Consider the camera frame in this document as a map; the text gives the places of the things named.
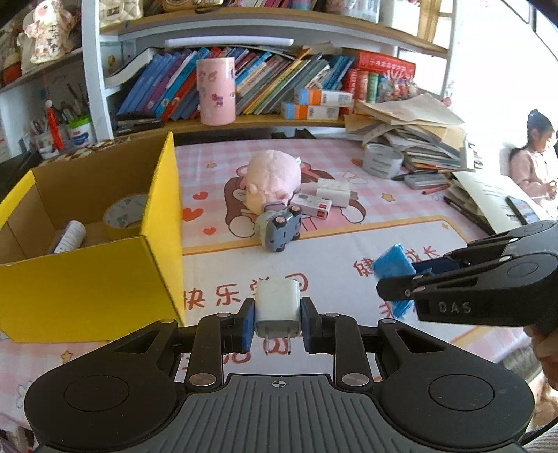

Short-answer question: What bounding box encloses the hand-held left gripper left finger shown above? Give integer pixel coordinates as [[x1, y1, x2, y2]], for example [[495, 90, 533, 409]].
[[111, 298, 258, 393]]

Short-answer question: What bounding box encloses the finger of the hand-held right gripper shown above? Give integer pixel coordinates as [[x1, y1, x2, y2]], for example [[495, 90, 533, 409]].
[[376, 255, 514, 302], [445, 235, 514, 267]]

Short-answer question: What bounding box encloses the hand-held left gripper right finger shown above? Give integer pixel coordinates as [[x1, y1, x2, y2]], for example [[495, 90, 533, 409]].
[[301, 297, 445, 391]]

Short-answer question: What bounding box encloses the blue pencil sharpener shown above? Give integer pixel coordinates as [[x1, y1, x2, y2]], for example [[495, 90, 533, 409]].
[[372, 244, 420, 318]]

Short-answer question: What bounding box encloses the white charger plug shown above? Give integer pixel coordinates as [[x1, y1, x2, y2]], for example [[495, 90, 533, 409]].
[[254, 279, 302, 355]]

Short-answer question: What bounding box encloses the pink plush toy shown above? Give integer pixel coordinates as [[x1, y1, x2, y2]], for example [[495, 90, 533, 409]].
[[242, 149, 302, 214]]

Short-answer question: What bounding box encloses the yellow tape roll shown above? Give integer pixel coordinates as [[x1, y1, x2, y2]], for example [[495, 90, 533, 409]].
[[103, 194, 149, 239]]

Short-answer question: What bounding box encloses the yellow cardboard box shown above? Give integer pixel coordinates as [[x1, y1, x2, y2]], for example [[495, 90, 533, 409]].
[[0, 132, 186, 345]]

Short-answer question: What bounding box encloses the pink checked cloth desktop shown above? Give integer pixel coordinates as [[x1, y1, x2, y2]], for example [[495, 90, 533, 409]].
[[0, 135, 558, 436]]

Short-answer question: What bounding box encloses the person's right hand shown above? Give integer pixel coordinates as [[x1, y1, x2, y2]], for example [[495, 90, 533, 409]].
[[525, 324, 558, 384]]

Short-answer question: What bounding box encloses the black tablet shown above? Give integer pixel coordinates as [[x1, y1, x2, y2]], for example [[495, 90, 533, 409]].
[[506, 196, 543, 227]]

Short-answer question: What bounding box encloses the grey pencil case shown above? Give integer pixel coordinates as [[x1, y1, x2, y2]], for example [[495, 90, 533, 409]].
[[405, 172, 450, 190]]

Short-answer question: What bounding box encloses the black marker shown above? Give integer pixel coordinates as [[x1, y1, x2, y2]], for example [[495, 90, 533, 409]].
[[391, 169, 439, 181]]

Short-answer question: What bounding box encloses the grey toy car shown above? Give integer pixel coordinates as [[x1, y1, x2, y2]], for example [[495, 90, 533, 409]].
[[254, 205, 302, 253]]

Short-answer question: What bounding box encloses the white adapter with red marks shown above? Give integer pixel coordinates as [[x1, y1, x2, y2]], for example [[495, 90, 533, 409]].
[[291, 193, 334, 218]]

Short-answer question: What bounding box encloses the white power adapter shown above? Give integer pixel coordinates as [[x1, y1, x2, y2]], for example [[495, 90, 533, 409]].
[[315, 178, 352, 208]]

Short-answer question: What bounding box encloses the clear printed tape roll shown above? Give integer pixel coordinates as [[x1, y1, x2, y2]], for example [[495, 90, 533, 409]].
[[364, 143, 404, 178]]

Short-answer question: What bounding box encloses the pile of papers and books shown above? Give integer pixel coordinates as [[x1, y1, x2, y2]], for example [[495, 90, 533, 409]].
[[344, 93, 484, 175]]

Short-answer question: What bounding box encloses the bag of colourful clips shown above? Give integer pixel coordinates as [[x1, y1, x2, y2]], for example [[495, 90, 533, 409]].
[[378, 72, 418, 103]]

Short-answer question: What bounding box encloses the thick red book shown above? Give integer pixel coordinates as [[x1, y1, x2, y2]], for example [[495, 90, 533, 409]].
[[355, 50, 417, 77]]

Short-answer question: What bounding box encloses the black stapler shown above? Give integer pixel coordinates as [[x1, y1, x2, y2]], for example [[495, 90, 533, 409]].
[[115, 112, 164, 136]]

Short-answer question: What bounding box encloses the pink printed canister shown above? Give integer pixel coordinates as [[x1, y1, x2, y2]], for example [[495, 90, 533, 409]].
[[196, 56, 237, 127]]

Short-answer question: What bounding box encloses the wooden chess board box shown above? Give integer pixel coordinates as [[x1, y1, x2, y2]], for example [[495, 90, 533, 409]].
[[32, 135, 131, 168]]

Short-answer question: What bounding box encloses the row of leaning books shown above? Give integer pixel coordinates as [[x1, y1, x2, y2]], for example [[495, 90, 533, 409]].
[[118, 46, 356, 123]]

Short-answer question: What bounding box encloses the white jar with green lid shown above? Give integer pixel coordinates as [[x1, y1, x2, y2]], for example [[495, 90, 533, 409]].
[[67, 117, 92, 149]]

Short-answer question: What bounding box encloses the red tassel ornament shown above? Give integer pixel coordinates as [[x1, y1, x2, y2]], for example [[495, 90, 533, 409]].
[[46, 100, 64, 151]]

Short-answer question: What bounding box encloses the pen cup with brushes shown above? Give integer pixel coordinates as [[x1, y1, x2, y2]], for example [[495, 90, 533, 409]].
[[30, 117, 55, 153]]

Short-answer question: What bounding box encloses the white wooden bookshelf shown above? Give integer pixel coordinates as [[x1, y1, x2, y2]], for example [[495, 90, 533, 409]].
[[0, 0, 458, 149]]

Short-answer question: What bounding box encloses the white tube lamp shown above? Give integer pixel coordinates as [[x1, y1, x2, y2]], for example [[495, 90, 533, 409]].
[[165, 36, 295, 48]]

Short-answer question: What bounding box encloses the retro wooden radio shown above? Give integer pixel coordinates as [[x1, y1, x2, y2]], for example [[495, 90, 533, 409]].
[[162, 0, 225, 13]]

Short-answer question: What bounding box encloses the cream quilted handbag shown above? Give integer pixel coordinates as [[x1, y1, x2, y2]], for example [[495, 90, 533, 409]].
[[98, 0, 144, 20]]

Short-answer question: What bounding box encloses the white and pink doll figurine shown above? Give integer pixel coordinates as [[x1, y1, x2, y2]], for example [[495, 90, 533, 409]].
[[17, 0, 73, 64]]

